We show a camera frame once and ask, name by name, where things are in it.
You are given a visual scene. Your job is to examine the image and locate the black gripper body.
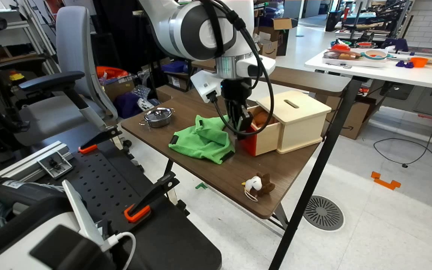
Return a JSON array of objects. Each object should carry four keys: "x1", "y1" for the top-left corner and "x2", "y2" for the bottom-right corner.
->
[{"x1": 219, "y1": 77, "x2": 255, "y2": 114}]

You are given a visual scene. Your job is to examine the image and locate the small open cardboard box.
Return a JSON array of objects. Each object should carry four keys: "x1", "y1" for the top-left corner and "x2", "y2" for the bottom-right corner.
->
[{"x1": 270, "y1": 17, "x2": 295, "y2": 33}]

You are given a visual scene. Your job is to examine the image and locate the green cloth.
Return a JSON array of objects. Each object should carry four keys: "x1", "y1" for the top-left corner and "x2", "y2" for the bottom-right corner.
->
[{"x1": 166, "y1": 114, "x2": 237, "y2": 165}]

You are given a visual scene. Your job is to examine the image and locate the light wooden box with slot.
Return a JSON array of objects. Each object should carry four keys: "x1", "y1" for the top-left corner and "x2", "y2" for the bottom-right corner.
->
[{"x1": 255, "y1": 90, "x2": 333, "y2": 155}]

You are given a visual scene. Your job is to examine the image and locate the brown plush toy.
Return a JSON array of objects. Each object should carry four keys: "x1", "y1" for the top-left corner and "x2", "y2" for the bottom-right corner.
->
[{"x1": 241, "y1": 173, "x2": 276, "y2": 203}]

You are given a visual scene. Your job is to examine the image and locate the metal bowl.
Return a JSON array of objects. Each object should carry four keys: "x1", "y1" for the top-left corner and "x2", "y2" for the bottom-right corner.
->
[{"x1": 142, "y1": 105, "x2": 175, "y2": 129}]

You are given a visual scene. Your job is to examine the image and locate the cardboard box under table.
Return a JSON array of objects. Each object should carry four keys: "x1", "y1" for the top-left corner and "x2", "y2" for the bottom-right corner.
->
[{"x1": 319, "y1": 92, "x2": 372, "y2": 141}]

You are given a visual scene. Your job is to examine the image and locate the purple bag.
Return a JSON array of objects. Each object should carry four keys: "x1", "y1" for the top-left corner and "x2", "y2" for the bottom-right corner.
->
[{"x1": 112, "y1": 92, "x2": 142, "y2": 119}]

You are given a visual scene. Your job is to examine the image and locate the round floor drain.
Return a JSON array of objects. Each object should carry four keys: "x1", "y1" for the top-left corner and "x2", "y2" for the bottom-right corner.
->
[{"x1": 303, "y1": 195, "x2": 346, "y2": 233}]

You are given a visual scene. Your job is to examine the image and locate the white table with toys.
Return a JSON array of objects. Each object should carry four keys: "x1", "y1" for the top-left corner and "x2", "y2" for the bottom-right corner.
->
[{"x1": 304, "y1": 42, "x2": 432, "y2": 93}]

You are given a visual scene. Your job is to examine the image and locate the black perforated work platform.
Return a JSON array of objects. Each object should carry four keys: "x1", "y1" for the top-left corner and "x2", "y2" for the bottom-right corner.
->
[{"x1": 0, "y1": 140, "x2": 222, "y2": 270}]

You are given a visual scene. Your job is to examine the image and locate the orange floor marker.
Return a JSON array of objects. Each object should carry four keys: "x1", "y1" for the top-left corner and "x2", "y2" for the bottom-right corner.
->
[{"x1": 370, "y1": 171, "x2": 402, "y2": 192}]

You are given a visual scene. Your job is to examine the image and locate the grey padded armchair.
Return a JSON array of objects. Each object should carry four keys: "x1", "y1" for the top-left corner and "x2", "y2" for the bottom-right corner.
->
[{"x1": 12, "y1": 5, "x2": 120, "y2": 147}]

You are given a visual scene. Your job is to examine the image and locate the orange bowl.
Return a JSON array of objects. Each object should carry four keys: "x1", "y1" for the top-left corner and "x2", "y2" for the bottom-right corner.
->
[{"x1": 409, "y1": 56, "x2": 430, "y2": 69}]

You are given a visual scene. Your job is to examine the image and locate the black flat device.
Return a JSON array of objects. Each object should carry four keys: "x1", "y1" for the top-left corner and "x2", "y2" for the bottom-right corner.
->
[{"x1": 28, "y1": 224, "x2": 117, "y2": 270}]

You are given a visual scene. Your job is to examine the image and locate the white wrist camera block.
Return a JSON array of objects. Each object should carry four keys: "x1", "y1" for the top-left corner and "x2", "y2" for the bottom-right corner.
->
[{"x1": 190, "y1": 69, "x2": 223, "y2": 105}]

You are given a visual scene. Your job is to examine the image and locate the dark wood table black frame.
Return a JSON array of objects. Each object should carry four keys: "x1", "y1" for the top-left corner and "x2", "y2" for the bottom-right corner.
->
[{"x1": 118, "y1": 66, "x2": 355, "y2": 270}]

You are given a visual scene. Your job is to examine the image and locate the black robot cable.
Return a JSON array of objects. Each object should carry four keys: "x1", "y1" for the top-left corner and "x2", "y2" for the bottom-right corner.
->
[{"x1": 199, "y1": 0, "x2": 276, "y2": 141}]

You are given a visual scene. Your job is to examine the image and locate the black clamp with orange handle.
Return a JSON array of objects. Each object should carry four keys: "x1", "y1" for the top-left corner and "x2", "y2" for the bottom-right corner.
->
[
  {"x1": 76, "y1": 126, "x2": 123, "y2": 156},
  {"x1": 123, "y1": 171, "x2": 181, "y2": 225}
]

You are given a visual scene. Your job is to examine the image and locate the white usb cable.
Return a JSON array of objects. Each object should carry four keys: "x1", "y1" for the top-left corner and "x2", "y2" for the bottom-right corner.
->
[{"x1": 106, "y1": 231, "x2": 138, "y2": 270}]

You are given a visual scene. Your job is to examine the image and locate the thin black floor cable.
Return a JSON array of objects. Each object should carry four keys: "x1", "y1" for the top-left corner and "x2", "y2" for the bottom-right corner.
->
[{"x1": 372, "y1": 89, "x2": 432, "y2": 174}]

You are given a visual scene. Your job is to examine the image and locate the aluminium extrusion rail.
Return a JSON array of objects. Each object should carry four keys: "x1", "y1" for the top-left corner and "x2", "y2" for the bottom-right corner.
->
[{"x1": 0, "y1": 141, "x2": 72, "y2": 180}]

